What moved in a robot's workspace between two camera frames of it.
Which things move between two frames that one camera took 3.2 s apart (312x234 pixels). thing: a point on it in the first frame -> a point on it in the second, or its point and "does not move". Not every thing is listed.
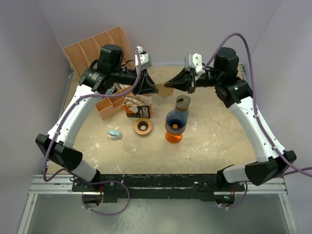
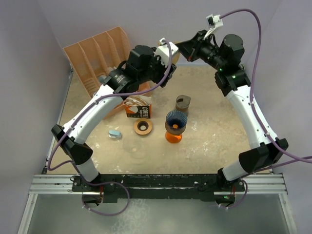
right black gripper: x=185 y=80 -> x=190 y=48
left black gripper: x=145 y=85 -> x=163 y=73
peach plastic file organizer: x=82 y=54 does not move
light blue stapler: x=114 y=134 does not move
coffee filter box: x=138 y=107 does not move
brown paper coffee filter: x=164 y=91 -> x=175 y=56
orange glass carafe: x=172 y=138 does not move
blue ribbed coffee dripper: x=176 y=119 does not move
